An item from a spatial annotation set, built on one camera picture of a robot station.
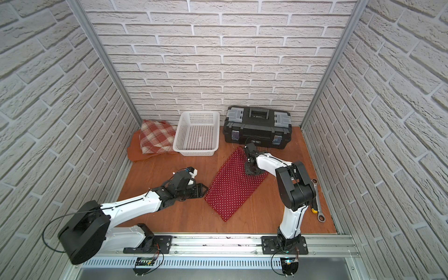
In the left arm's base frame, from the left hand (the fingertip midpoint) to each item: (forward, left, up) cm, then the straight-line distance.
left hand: (207, 188), depth 85 cm
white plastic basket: (+41, +10, -4) cm, 42 cm away
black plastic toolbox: (+33, -32, +11) cm, 47 cm away
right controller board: (-32, -36, -5) cm, 48 cm away
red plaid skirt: (+32, +33, +2) cm, 46 cm away
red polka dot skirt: (+1, -14, -3) cm, 14 cm away
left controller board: (-30, +26, -10) cm, 41 cm away
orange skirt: (+25, +46, -4) cm, 52 cm away
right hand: (+13, -26, -5) cm, 30 cm away
